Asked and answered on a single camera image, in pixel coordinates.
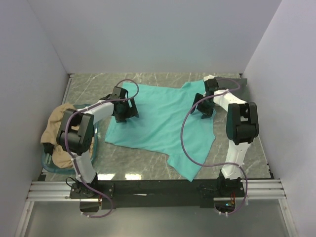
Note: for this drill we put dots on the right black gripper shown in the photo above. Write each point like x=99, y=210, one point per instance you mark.
x=207, y=113

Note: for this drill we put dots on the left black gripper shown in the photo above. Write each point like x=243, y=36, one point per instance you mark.
x=133, y=111

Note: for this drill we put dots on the teal t shirt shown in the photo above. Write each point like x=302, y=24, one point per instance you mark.
x=162, y=126

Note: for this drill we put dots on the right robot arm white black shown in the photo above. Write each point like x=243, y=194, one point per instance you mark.
x=242, y=127

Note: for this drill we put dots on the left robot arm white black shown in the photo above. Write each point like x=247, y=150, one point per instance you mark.
x=77, y=129

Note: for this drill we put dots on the folded white t shirt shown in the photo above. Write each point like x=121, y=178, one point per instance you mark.
x=208, y=78

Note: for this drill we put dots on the folded dark grey t shirt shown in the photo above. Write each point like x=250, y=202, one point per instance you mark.
x=238, y=87

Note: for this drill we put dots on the tan t shirt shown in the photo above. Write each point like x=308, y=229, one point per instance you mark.
x=60, y=158

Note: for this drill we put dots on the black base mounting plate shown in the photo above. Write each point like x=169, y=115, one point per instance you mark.
x=160, y=193

